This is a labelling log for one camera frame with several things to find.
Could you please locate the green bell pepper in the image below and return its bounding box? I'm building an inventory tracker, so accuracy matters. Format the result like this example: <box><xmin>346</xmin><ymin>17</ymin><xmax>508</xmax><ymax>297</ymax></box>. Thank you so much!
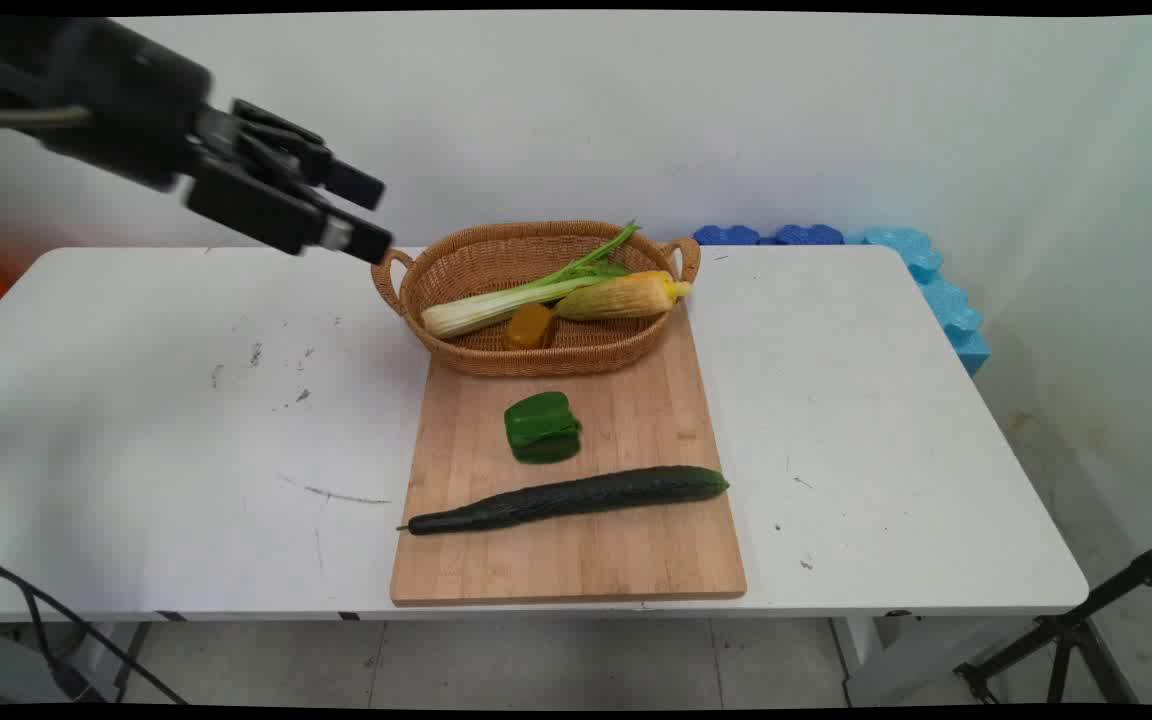
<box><xmin>503</xmin><ymin>391</ymin><xmax>583</xmax><ymax>465</ymax></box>

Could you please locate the black tripod stand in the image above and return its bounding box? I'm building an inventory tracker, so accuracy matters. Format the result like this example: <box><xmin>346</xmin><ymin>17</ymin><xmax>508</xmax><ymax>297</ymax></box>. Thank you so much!
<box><xmin>953</xmin><ymin>532</ymin><xmax>1152</xmax><ymax>706</ymax></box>

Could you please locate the white table leg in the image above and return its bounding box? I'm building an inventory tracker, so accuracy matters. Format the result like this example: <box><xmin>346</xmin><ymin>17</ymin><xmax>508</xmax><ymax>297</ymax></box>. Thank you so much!
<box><xmin>831</xmin><ymin>614</ymin><xmax>1027</xmax><ymax>707</ymax></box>

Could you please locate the orange yellow pepper piece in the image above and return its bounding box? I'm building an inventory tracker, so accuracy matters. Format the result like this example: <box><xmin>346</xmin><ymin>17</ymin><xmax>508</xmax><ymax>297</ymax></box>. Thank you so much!
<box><xmin>503</xmin><ymin>303</ymin><xmax>557</xmax><ymax>351</ymax></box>

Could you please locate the woven wicker basket with handles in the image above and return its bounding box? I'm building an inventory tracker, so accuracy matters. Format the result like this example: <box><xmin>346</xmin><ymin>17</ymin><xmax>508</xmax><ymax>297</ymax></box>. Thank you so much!
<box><xmin>370</xmin><ymin>220</ymin><xmax>702</xmax><ymax>379</ymax></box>

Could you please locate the bamboo cutting board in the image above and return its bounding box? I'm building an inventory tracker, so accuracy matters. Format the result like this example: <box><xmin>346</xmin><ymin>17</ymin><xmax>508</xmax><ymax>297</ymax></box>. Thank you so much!
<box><xmin>389</xmin><ymin>300</ymin><xmax>748</xmax><ymax>608</ymax></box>

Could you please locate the dark metal table leg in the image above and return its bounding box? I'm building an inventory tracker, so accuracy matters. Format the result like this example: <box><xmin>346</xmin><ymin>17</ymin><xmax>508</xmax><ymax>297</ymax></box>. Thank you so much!
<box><xmin>112</xmin><ymin>620</ymin><xmax>153</xmax><ymax>703</ymax></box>

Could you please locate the celery stalk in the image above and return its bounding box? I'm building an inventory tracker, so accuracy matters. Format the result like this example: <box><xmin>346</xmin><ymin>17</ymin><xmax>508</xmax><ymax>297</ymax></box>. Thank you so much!
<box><xmin>421</xmin><ymin>222</ymin><xmax>641</xmax><ymax>340</ymax></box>

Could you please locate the black cable with thick plug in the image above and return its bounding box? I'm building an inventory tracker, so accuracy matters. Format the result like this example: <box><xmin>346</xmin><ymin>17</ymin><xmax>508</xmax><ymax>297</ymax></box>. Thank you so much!
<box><xmin>21</xmin><ymin>585</ymin><xmax>87</xmax><ymax>701</ymax></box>

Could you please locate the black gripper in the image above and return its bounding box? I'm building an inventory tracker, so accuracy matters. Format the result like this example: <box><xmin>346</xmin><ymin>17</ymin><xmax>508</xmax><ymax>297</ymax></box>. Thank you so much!
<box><xmin>0</xmin><ymin>15</ymin><xmax>395</xmax><ymax>266</ymax></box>

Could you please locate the dark green cucumber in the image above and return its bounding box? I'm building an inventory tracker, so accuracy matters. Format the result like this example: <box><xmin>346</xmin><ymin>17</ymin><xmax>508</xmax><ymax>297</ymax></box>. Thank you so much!
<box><xmin>396</xmin><ymin>465</ymin><xmax>731</xmax><ymax>537</ymax></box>

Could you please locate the corn cob in husk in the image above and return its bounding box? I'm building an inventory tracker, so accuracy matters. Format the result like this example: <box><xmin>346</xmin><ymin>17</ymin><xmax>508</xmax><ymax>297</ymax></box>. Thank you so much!
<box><xmin>554</xmin><ymin>270</ymin><xmax>693</xmax><ymax>322</ymax></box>

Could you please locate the light blue foam mat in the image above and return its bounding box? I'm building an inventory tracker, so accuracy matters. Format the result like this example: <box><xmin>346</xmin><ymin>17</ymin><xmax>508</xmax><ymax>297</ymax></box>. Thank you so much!
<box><xmin>848</xmin><ymin>227</ymin><xmax>992</xmax><ymax>378</ymax></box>

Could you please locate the beige cable on gripper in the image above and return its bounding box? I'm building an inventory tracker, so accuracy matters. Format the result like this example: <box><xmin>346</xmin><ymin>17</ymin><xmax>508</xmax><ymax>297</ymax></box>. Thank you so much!
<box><xmin>0</xmin><ymin>105</ymin><xmax>93</xmax><ymax>130</ymax></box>

